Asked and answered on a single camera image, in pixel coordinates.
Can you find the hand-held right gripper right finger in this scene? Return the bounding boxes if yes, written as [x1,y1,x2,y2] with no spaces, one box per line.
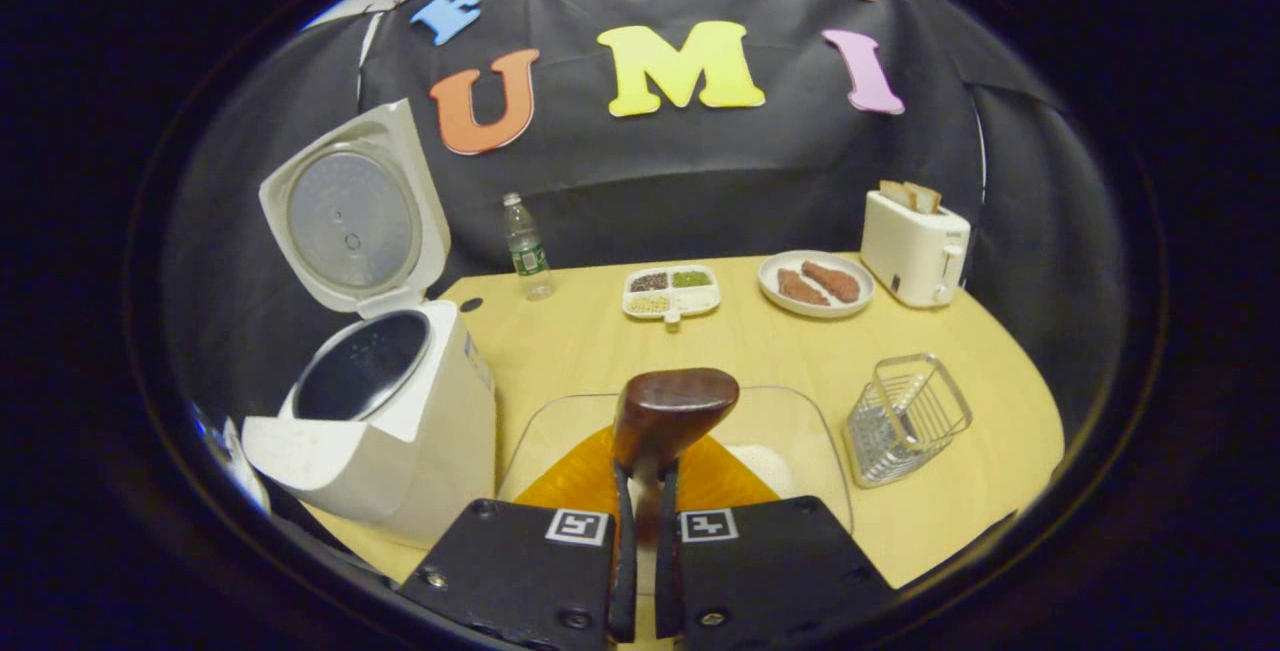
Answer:
[655,431,896,647]

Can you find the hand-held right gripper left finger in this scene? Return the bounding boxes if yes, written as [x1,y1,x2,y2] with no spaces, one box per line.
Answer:
[400,426,638,647]

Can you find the clear tray of rice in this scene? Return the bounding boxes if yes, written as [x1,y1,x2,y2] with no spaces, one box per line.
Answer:
[497,386,854,532]

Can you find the white rice cooker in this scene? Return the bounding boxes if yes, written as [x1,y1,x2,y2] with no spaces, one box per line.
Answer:
[242,98,498,549]

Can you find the dark wooden spoon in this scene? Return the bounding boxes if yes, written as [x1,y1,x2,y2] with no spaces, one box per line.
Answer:
[612,368,741,544]

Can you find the metal wire chopstick holder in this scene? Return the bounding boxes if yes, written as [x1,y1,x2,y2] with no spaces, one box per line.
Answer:
[843,352,973,489]

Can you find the white round plate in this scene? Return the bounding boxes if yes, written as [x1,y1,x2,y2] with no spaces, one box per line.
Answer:
[757,250,876,319]

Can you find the brown meat piece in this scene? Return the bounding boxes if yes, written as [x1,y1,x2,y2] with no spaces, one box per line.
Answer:
[777,268,831,307]
[801,260,862,304]

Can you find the white divided grain dish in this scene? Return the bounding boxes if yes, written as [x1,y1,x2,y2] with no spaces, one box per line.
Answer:
[622,264,722,329]

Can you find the clear plastic water bottle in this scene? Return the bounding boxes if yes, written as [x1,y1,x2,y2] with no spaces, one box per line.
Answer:
[502,193,557,302]

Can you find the white toaster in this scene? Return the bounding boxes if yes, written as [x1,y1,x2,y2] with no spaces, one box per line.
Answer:
[860,189,972,309]

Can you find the black backdrop cloth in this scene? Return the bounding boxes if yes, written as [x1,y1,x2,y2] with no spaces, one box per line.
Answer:
[165,0,1131,432]

